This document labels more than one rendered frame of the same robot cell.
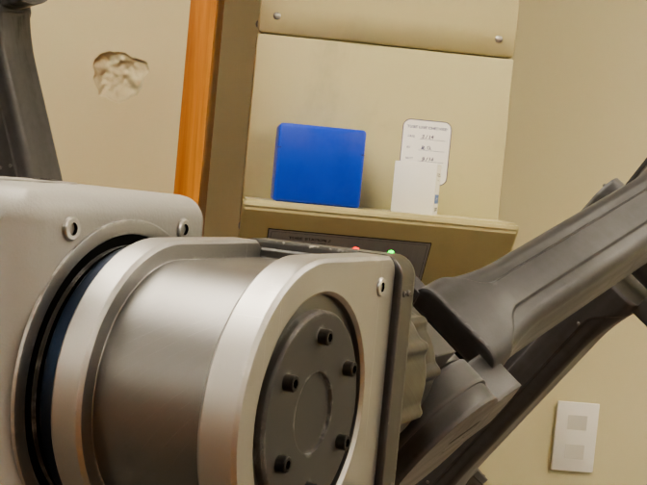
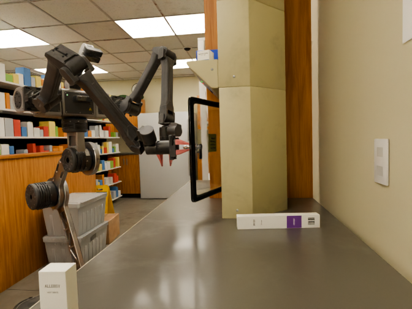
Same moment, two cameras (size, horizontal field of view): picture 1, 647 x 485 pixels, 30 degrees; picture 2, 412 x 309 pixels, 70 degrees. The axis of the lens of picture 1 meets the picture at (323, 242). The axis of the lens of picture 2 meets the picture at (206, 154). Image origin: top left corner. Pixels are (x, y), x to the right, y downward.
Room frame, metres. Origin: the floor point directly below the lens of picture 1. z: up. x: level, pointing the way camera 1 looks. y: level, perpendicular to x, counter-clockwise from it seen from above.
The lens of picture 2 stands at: (1.68, -1.26, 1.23)
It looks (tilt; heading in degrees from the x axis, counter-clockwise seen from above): 3 degrees down; 102
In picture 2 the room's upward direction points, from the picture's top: 2 degrees counter-clockwise
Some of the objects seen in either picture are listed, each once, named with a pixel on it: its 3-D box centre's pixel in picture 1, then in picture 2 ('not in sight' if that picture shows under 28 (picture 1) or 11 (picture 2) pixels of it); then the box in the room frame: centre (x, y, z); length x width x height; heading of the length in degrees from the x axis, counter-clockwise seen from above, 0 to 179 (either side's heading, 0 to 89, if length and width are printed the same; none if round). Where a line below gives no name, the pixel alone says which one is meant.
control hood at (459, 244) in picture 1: (373, 251); (207, 82); (1.44, -0.06, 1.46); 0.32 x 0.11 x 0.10; 95
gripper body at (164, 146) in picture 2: not in sight; (167, 147); (1.27, -0.10, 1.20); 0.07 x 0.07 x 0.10; 4
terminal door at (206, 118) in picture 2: not in sight; (208, 148); (1.43, -0.05, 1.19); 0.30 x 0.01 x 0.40; 74
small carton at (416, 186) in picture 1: (416, 188); (205, 59); (1.44, -0.10, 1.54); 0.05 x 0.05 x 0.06; 80
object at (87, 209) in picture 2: not in sight; (77, 212); (-0.30, 1.47, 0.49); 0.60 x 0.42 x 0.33; 95
